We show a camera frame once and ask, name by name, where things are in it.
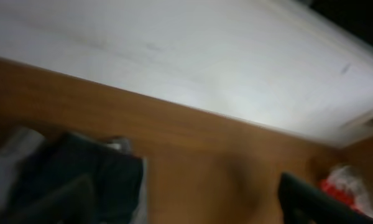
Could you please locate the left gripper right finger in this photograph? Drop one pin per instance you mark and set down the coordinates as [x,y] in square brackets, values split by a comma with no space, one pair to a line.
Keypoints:
[302,203]

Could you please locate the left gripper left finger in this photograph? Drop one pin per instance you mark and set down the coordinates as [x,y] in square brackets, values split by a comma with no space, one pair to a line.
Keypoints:
[72,203]

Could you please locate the dark green t-shirt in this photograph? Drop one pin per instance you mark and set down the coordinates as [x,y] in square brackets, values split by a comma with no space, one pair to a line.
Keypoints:
[81,174]

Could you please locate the red garment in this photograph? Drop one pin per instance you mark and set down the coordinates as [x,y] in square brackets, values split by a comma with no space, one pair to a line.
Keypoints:
[341,195]

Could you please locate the beige garment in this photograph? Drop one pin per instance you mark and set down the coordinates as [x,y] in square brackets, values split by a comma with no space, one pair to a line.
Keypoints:
[345,178]

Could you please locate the grey folded trousers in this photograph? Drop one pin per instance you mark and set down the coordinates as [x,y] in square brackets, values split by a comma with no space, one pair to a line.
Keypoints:
[6,165]

